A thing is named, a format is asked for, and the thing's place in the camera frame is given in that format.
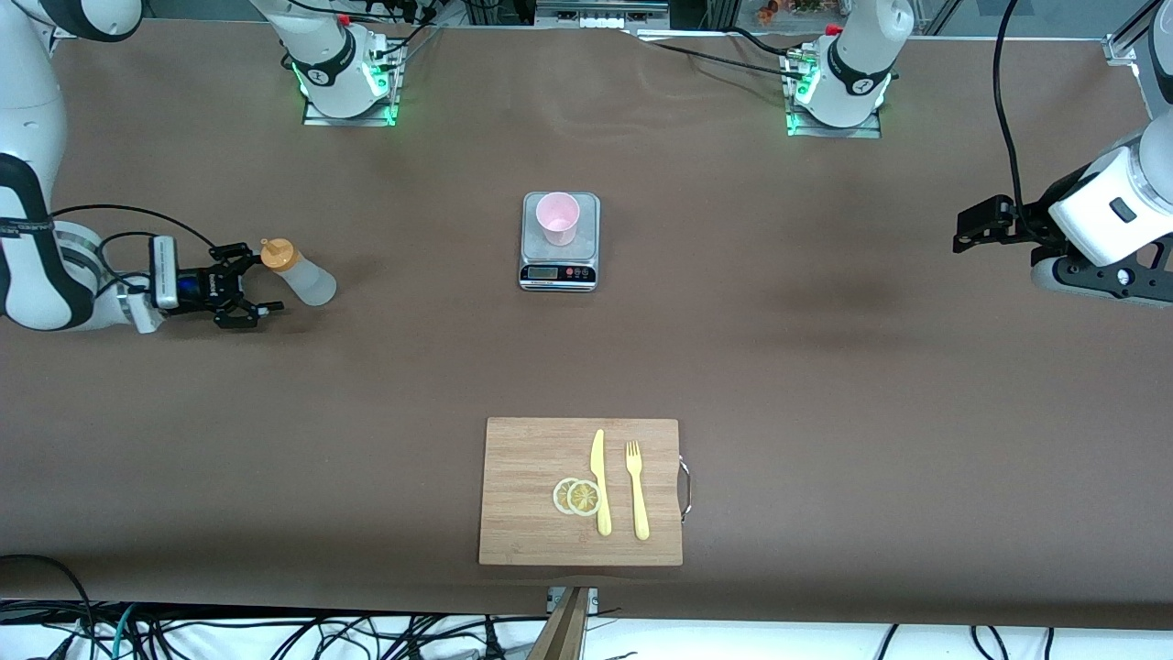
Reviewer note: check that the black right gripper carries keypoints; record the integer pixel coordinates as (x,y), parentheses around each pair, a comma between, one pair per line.
(209,285)

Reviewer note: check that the yellow plastic knife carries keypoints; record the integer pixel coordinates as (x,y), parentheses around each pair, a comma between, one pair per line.
(599,467)

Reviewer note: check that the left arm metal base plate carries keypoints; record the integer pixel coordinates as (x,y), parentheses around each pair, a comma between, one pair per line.
(861,132)

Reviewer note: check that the aluminium frame profile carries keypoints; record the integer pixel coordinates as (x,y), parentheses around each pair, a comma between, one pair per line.
(1123,46)

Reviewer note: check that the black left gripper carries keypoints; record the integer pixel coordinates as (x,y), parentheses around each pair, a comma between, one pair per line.
(1015,227)

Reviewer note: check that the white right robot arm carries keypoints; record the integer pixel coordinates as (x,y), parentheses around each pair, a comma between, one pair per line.
(27,137)

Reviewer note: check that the wooden cutting board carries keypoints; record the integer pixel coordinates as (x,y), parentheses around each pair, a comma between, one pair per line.
(522,513)

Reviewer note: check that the silver digital kitchen scale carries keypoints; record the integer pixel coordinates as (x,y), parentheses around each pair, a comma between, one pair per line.
(586,247)

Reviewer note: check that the yellow plastic fork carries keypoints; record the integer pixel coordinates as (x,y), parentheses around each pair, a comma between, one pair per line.
(640,513)

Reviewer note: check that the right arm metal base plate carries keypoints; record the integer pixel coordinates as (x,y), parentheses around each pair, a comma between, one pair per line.
(348,120)

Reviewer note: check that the grey power strip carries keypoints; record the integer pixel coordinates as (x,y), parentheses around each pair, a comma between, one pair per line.
(596,20)

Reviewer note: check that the brown table cover sheet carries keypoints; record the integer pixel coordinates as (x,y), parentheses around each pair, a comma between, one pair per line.
(275,412)

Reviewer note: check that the brown camera mount post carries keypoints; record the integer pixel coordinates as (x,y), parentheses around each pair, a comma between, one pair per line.
(566,632)

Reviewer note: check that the pink plastic cup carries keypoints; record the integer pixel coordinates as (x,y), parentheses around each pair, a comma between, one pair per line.
(557,225)

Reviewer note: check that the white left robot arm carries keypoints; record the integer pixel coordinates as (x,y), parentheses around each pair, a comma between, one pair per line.
(857,64)

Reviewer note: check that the lemon slice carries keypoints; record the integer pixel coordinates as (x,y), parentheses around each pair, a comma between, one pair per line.
(584,498)
(560,497)

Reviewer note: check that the translucent sauce bottle orange cap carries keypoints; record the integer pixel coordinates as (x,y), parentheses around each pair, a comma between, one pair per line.
(307,282)

